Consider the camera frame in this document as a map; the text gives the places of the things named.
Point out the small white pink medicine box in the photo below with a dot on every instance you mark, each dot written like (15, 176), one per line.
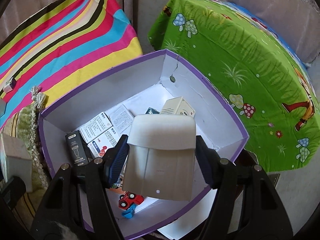
(9, 85)

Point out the light blue slim box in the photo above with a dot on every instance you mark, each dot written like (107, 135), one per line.
(121, 118)

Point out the white cushion tassel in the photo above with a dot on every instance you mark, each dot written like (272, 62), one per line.
(38, 97)

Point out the white text medicine box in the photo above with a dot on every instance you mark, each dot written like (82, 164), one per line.
(95, 127)

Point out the teal white medicine box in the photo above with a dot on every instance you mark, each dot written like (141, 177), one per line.
(151, 110)

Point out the red toy car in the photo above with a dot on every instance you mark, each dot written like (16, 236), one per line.
(128, 199)

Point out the white red medicine box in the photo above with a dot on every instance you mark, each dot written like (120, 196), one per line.
(103, 142)

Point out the purple white storage box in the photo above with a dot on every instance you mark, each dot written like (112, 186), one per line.
(148, 81)

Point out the green mushroom print cover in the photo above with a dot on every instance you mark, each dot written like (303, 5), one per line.
(254, 69)

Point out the cream barcode box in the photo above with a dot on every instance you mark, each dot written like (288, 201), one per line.
(178, 106)

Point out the white box with S logo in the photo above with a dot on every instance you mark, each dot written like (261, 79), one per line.
(16, 161)

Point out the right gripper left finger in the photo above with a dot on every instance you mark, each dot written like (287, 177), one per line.
(60, 207)

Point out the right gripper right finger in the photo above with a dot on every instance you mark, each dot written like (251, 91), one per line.
(262, 216)

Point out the striped colourful cloth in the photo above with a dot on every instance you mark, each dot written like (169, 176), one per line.
(62, 46)

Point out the black shaver box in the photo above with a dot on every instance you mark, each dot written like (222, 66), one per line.
(76, 148)

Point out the striped velvet cushion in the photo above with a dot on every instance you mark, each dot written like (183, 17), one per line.
(24, 125)

